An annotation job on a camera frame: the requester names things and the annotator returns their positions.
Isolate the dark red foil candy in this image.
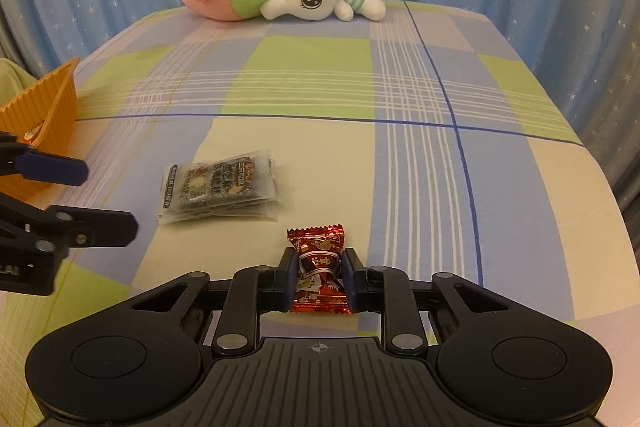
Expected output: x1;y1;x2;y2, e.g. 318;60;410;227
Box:
286;223;349;316

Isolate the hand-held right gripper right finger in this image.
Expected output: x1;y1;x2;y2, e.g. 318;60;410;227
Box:
341;248;512;356

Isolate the orange plastic tray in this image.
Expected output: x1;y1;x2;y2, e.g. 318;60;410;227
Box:
0;56;81;204

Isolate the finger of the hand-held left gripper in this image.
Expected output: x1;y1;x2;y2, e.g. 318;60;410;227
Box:
42;204;139;250
0;131;90;188

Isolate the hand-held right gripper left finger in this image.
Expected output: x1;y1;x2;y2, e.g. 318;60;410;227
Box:
131;247;299;356

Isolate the checked plaid sheet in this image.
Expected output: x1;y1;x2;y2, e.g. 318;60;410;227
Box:
0;0;635;427

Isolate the pale yellow cloth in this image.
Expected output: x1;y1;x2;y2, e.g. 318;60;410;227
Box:
0;58;40;108

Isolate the red candy with white label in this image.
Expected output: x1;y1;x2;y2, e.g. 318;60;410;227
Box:
22;122;47;144

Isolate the clear seaweed snack packet bundle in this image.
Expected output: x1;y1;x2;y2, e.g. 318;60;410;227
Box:
159;149;280;226

